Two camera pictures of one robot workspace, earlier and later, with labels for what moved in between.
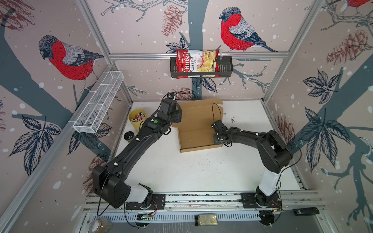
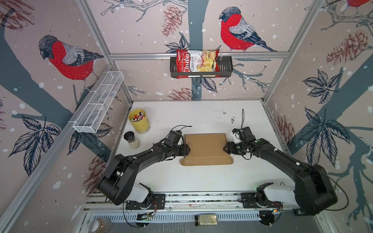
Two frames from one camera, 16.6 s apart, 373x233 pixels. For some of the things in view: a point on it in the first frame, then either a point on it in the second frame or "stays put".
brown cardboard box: x=195 y=130 to x=206 y=149
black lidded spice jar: x=128 y=136 stays put
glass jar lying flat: x=206 y=220 stays put
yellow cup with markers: x=136 y=116 stays put
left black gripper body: x=177 y=117 to x=180 y=150
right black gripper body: x=216 y=139 to x=237 y=148
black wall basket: x=226 y=67 stays put
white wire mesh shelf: x=89 y=119 stays put
